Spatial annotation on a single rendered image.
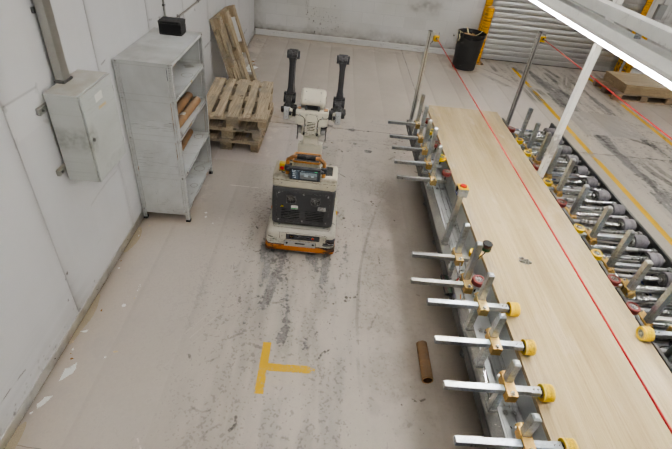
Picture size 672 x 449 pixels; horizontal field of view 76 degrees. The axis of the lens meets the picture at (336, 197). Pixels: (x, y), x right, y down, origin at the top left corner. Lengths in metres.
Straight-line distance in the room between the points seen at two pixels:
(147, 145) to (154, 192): 0.50
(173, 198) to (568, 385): 3.40
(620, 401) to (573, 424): 0.32
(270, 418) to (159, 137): 2.38
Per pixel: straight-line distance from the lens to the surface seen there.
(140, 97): 3.88
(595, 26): 2.58
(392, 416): 3.22
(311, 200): 3.71
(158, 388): 3.33
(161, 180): 4.24
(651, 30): 2.26
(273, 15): 9.98
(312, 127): 3.73
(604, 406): 2.64
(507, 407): 2.74
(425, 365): 3.39
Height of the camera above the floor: 2.79
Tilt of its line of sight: 36 degrees down
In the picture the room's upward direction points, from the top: 7 degrees clockwise
